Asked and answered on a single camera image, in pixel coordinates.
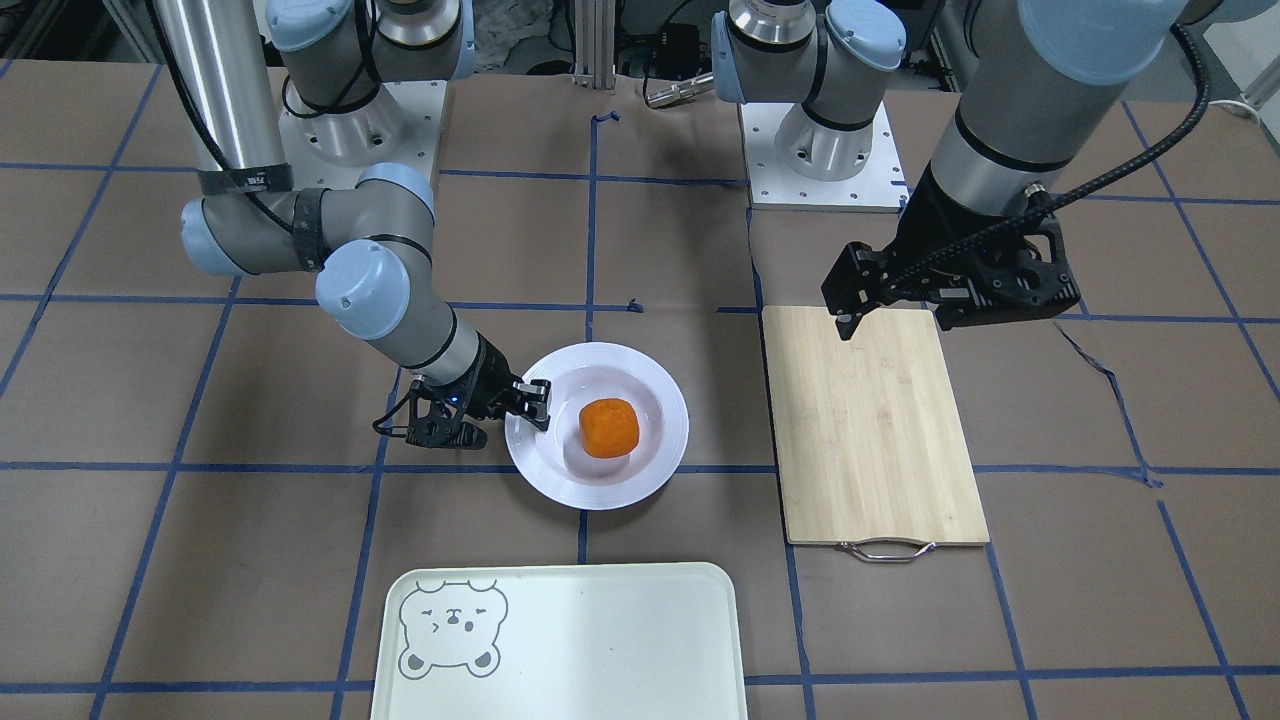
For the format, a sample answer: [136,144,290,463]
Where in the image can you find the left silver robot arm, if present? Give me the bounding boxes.
[710,1,1219,340]

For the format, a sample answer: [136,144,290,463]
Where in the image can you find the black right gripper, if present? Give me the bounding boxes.
[404,334,550,450]

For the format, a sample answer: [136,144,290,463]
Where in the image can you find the cream bear tray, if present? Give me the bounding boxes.
[371,562,748,719]

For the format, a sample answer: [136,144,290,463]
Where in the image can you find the orange fruit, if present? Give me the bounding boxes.
[579,398,640,459]

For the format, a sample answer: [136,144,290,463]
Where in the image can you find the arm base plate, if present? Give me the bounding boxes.
[278,79,448,190]
[739,102,909,213]

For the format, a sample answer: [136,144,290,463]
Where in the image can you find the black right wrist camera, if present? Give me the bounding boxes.
[372,375,447,441]

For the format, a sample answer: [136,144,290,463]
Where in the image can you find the wooden cutting board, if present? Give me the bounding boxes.
[762,306,989,557]

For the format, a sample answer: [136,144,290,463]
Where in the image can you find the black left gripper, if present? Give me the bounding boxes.
[820,168,1082,341]

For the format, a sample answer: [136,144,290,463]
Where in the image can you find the aluminium frame post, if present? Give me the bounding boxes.
[572,0,617,94]

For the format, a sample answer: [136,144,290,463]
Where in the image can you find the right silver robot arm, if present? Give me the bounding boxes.
[145,1,550,448]

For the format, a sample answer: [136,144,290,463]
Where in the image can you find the white round plate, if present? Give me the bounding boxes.
[506,342,689,510]

